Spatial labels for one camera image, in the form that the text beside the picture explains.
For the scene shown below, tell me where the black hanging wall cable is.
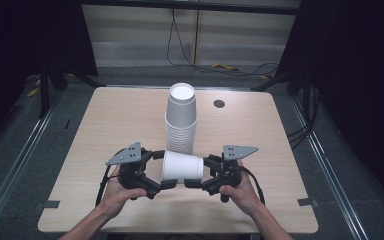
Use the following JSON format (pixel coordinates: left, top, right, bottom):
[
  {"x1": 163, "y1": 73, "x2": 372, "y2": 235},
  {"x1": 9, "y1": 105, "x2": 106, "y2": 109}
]
[{"x1": 165, "y1": 8, "x2": 280, "y2": 78}]

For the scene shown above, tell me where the person's left hand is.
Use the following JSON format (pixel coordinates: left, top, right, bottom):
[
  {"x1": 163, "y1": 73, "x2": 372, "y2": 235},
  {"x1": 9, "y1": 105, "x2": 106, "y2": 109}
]
[{"x1": 96, "y1": 164, "x2": 148, "y2": 218}]

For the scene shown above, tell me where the bundle of black floor cables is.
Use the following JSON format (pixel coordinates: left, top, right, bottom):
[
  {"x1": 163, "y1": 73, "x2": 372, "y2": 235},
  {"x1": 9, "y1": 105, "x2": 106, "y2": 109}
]
[{"x1": 286, "y1": 83, "x2": 322, "y2": 151}]

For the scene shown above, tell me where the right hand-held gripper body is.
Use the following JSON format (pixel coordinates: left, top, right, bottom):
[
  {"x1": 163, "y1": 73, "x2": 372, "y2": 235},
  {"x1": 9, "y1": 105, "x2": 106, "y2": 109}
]
[{"x1": 212, "y1": 145, "x2": 260, "y2": 203}]

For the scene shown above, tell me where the grey tape strip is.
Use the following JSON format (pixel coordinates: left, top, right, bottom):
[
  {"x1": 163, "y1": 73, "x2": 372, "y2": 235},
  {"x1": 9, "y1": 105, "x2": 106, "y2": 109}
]
[
  {"x1": 297, "y1": 197, "x2": 319, "y2": 208},
  {"x1": 42, "y1": 199, "x2": 61, "y2": 210}
]

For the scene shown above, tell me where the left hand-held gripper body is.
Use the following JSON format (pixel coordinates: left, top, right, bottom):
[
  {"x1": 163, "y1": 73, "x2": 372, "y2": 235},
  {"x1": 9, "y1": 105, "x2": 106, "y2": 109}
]
[{"x1": 105, "y1": 141, "x2": 154, "y2": 192}]

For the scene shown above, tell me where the stack of white paper cups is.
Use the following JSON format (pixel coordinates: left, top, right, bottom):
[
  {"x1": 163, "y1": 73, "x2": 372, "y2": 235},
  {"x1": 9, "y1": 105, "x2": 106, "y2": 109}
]
[{"x1": 164, "y1": 82, "x2": 198, "y2": 156}]

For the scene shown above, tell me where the metal floor rail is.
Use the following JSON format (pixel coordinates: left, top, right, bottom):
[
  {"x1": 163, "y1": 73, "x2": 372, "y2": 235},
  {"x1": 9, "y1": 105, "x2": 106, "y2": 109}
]
[
  {"x1": 0, "y1": 105, "x2": 56, "y2": 232},
  {"x1": 289, "y1": 96, "x2": 370, "y2": 240}
]

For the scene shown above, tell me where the left hand-held gripper black cable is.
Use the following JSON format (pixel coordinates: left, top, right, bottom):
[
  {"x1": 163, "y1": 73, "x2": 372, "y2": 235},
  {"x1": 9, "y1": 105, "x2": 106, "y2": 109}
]
[{"x1": 95, "y1": 148, "x2": 128, "y2": 208}]

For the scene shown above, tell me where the black metal stand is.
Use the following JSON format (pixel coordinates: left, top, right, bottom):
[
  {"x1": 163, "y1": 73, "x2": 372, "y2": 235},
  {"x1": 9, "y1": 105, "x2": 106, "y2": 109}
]
[{"x1": 38, "y1": 66, "x2": 68, "y2": 120}]

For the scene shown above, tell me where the single white cup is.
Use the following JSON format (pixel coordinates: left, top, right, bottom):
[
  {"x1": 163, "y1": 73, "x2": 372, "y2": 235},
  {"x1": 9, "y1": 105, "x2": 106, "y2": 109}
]
[{"x1": 161, "y1": 150, "x2": 205, "y2": 185}]

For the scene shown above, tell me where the right hand-held gripper black cable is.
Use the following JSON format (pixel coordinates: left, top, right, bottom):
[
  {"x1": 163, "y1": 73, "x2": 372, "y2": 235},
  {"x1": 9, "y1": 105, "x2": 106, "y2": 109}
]
[{"x1": 239, "y1": 165, "x2": 267, "y2": 206}]

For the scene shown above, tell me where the person's right hand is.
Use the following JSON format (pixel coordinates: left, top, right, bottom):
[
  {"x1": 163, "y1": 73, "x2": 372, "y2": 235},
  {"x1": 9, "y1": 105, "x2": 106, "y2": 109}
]
[{"x1": 218, "y1": 159, "x2": 264, "y2": 218}]

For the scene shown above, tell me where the hand-held gripper black cable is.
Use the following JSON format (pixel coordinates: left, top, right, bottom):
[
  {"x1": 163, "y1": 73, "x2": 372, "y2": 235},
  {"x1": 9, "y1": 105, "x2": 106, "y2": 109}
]
[
  {"x1": 95, "y1": 148, "x2": 128, "y2": 208},
  {"x1": 239, "y1": 165, "x2": 267, "y2": 206}
]

